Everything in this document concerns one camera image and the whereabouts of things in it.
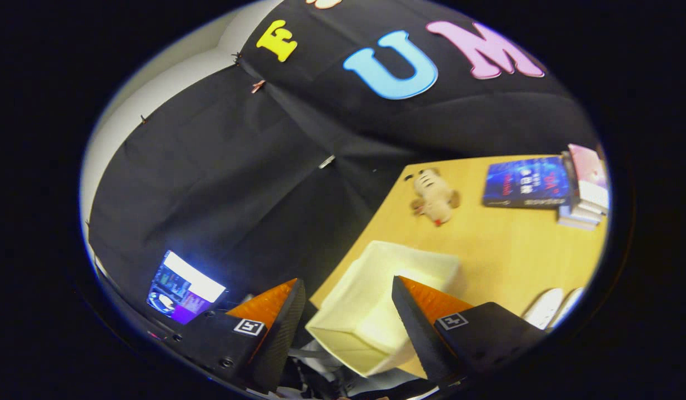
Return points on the white striped canvas shoe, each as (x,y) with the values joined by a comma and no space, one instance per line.
(542,308)
(570,305)

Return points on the silver binder clip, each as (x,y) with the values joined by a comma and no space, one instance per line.
(327,161)

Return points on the red clip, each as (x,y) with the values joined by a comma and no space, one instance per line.
(258,86)

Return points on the lit computer screen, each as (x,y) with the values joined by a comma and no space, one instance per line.
(184,286)

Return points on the blue cover book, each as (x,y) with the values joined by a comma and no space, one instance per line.
(526,180)

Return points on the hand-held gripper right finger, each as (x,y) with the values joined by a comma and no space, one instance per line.
(417,333)

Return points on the beige plush toy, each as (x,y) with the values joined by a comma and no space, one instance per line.
(434,197)

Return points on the cream fabric storage box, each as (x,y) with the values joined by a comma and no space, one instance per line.
(365,305)

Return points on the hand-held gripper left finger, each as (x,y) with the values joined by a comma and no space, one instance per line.
(281,333)

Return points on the grey paperback book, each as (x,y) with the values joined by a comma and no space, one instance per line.
(577,218)

